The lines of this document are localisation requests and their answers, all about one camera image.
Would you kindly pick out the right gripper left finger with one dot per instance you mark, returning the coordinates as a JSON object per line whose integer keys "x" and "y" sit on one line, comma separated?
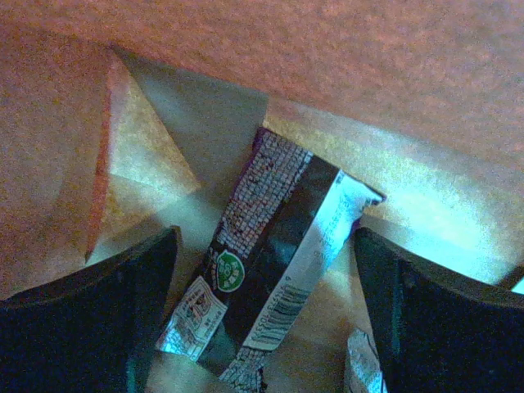
{"x": 93, "y": 330}

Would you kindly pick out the silver snack wrapper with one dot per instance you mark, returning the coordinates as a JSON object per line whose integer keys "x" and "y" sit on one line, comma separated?
{"x": 363, "y": 373}

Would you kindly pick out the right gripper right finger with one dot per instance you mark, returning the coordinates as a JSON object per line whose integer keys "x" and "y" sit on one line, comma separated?
{"x": 437, "y": 330}

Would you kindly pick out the purple black snack bar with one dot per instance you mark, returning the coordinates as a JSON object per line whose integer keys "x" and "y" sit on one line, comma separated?
{"x": 286, "y": 220}

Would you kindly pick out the red paper bag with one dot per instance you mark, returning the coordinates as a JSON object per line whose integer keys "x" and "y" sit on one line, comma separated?
{"x": 120, "y": 118}

